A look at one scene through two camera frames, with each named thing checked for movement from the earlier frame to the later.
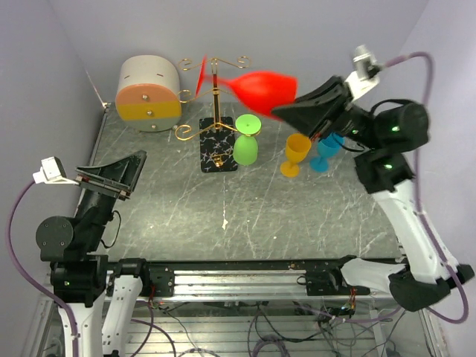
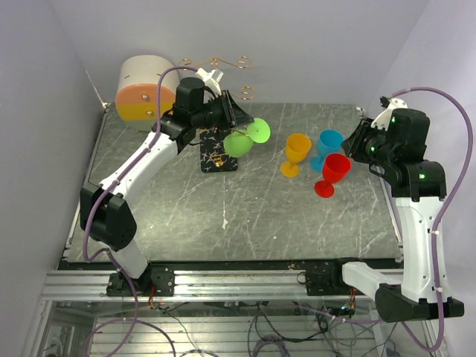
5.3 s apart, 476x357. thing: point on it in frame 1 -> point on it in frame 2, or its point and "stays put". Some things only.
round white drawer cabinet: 148,97 stays put
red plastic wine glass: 262,91 -> 335,169
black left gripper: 114,178 -> 233,115
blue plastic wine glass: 328,147 stays put
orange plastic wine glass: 297,148 stays put
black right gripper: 309,111 -> 354,149
